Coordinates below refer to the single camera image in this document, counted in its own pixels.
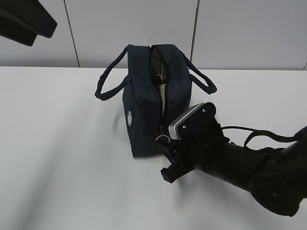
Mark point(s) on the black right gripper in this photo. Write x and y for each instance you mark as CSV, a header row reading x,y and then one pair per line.
x,y
188,155

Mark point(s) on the dark navy fabric lunch bag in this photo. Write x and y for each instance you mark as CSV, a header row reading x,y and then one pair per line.
x,y
148,67

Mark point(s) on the glass container with green lid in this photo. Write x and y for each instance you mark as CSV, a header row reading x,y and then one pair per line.
x,y
161,89

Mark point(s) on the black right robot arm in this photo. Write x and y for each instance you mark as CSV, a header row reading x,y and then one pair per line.
x,y
276,178

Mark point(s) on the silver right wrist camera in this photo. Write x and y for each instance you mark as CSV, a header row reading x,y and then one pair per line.
x,y
192,121

